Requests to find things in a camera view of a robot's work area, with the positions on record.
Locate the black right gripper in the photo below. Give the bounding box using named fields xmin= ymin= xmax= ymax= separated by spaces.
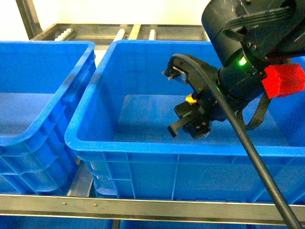
xmin=167 ymin=68 xmax=241 ymax=140

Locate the steel shelf rack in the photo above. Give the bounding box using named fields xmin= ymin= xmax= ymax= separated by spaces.
xmin=15 ymin=0 xmax=305 ymax=226

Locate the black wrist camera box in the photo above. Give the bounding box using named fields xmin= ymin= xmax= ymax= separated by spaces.
xmin=162 ymin=54 xmax=218 ymax=94

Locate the large blue plastic crate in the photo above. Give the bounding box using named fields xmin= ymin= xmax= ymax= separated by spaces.
xmin=64 ymin=39 xmax=305 ymax=205

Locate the lower blue crate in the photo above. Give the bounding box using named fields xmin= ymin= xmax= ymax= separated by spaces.
xmin=0 ymin=214 xmax=305 ymax=229

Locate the yellow mushroom push button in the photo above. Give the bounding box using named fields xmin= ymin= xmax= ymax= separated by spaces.
xmin=185 ymin=94 xmax=197 ymax=104

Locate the black camera cable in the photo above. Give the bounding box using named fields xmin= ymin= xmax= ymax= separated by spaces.
xmin=172 ymin=53 xmax=303 ymax=229

